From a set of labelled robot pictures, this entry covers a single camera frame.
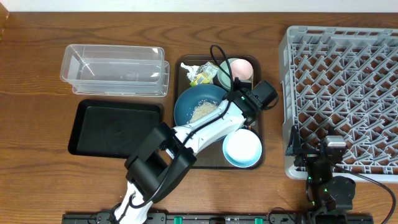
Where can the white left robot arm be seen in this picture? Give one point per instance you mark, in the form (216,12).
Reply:
(160,163)

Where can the white rice pile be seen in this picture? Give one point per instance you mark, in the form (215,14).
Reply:
(202,109)

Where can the black waste tray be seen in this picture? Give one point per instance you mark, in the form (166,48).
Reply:
(111,128)

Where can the green bowl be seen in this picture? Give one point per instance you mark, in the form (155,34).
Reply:
(223,75)

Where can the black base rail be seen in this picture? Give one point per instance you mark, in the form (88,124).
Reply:
(162,218)

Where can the brown serving tray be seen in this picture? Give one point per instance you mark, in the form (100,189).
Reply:
(212,156)

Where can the dark blue bowl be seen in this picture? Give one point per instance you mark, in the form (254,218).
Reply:
(192,98)

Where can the light blue bowl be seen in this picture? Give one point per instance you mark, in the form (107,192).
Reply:
(242,148)

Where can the yellow snack wrapper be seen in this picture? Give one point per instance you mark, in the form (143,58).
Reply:
(204,74)

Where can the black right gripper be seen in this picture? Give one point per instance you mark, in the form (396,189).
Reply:
(295,149)

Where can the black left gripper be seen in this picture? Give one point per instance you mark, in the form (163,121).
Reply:
(253,119)

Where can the pink cup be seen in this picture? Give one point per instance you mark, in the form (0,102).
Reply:
(242,69)

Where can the grey dishwasher rack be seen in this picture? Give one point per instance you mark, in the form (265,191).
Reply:
(343,78)

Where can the clear plastic bin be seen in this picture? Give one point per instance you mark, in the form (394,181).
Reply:
(116,70)

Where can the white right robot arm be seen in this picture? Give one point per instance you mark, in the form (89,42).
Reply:
(331,196)

